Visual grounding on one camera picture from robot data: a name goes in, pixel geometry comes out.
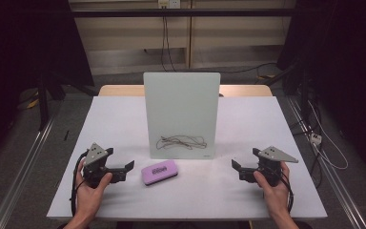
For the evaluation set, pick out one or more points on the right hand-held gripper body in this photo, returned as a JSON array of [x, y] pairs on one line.
[[271, 154]]

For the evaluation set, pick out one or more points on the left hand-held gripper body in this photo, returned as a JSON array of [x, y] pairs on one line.
[[92, 156]]

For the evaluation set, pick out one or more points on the purple whiteboard eraser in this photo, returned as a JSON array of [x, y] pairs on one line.
[[159, 171]]

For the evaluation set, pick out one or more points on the frosted glass whiteboard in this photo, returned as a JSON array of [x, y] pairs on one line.
[[181, 108]]

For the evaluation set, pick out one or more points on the person's left hand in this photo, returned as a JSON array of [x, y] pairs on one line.
[[89, 198]]

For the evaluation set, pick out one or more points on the person's right hand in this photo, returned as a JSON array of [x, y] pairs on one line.
[[274, 197]]

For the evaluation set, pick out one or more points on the white table mat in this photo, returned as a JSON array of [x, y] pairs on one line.
[[114, 127]]

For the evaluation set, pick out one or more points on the wooden table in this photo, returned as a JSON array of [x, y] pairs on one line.
[[120, 90]]

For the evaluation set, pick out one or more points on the black metal stand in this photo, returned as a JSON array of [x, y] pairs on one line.
[[43, 101]]

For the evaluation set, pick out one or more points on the black curtain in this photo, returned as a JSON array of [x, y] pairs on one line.
[[346, 63], [28, 41]]

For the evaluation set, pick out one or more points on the black horizontal bar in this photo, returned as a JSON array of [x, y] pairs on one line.
[[124, 12]]

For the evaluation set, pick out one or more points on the metal floor rail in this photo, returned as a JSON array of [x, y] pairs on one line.
[[330, 178], [22, 171]]

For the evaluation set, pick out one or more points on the white wall socket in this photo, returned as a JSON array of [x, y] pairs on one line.
[[169, 3]]

